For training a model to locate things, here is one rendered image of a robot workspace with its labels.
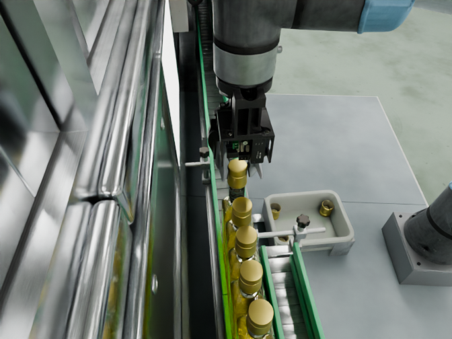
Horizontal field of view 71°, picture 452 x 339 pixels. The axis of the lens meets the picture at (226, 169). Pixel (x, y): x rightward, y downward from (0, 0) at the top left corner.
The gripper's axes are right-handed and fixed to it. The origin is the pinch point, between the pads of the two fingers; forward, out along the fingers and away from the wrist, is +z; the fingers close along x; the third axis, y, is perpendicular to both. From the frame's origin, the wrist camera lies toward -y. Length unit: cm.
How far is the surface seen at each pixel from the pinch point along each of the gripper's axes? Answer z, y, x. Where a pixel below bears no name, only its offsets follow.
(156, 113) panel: -13.1, 0.0, -12.0
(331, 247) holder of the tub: 38.7, -2.9, 27.9
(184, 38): 44, -143, -11
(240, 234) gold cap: 2.6, 11.5, -1.0
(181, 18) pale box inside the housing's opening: 13, -96, -10
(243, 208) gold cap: 2.5, 6.8, 0.2
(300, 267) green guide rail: 22.4, 9.1, 12.8
